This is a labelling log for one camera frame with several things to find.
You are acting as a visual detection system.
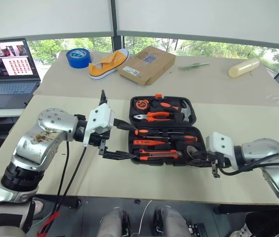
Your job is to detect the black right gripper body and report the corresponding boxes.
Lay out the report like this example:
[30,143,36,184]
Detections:
[207,151,227,179]

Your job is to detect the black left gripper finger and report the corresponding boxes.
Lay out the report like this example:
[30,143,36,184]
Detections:
[102,150,138,161]
[113,118,138,132]

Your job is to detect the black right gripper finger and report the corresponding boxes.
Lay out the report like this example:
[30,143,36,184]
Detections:
[188,160,213,169]
[191,152,209,160]

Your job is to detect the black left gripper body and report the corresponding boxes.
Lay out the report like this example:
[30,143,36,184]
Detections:
[89,90,111,157]

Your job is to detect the orange black handled screwdriver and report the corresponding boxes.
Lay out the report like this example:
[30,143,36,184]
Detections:
[142,135,198,144]
[134,128,177,136]

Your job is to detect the orange voltage tester pen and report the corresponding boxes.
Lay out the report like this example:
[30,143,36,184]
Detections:
[132,139,166,147]

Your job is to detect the black orange tool kit case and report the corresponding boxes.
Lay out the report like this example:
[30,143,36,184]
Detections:
[127,93,208,167]

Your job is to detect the orange black utility knife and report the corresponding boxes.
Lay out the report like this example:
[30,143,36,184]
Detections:
[139,149,181,161]

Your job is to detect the orange black tape measure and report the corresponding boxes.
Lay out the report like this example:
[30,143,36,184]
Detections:
[135,98,148,110]

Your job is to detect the black table foot bar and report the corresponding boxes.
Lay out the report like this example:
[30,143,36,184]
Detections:
[34,195,83,209]
[212,203,279,216]

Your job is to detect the yellow canvas sneaker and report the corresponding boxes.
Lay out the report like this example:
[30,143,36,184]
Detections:
[88,48,131,82]

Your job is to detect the flat brown cardboard box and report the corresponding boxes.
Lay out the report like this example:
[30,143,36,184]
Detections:
[117,45,176,86]

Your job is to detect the grey right robot leg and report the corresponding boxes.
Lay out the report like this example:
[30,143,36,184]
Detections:
[154,205,192,237]

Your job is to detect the grey robot leg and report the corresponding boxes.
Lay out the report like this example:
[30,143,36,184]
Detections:
[97,207,131,237]
[154,205,192,237]

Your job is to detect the small black floor device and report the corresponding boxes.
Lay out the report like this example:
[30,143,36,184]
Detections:
[187,223,209,237]

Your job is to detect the grey left robot leg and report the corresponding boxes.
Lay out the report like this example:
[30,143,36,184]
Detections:
[97,207,131,237]

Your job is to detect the blue tape roll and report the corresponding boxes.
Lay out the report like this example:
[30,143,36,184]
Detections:
[65,47,93,70]

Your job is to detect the thin green stick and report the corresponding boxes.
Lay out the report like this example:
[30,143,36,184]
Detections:
[177,62,211,71]

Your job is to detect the white side desk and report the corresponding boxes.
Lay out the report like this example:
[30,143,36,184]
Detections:
[0,108,26,119]

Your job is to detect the cream plastic cylinder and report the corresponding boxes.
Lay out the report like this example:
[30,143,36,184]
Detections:
[228,57,261,79]

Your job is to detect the open grey laptop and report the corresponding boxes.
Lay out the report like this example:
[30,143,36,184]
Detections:
[0,38,42,111]

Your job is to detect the white roller blind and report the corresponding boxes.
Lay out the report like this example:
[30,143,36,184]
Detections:
[114,0,279,52]
[0,0,115,42]

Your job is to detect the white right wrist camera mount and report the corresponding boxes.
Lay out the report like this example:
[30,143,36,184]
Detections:
[204,131,237,169]

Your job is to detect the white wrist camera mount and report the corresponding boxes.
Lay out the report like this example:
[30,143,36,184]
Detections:
[204,131,237,169]
[82,103,116,148]

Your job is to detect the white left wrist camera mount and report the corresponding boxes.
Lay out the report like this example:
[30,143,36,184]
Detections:
[82,103,116,148]

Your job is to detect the orange handled pliers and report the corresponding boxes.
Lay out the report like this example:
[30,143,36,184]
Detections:
[133,111,174,123]

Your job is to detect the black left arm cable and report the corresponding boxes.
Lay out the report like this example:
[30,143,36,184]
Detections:
[51,140,87,218]

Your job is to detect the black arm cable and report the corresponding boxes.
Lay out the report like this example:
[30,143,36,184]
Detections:
[217,151,279,177]
[51,140,87,218]

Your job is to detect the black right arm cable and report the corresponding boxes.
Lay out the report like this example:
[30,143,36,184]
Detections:
[217,151,279,177]

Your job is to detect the claw hammer orange black handle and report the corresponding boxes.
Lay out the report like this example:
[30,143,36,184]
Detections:
[151,98,193,122]

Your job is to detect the thin white cable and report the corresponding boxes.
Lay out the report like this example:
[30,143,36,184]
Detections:
[139,199,153,237]

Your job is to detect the dark window frame post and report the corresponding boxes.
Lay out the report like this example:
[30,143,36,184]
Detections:
[109,0,126,53]

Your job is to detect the red strap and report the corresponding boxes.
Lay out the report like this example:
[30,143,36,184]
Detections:
[36,211,61,237]

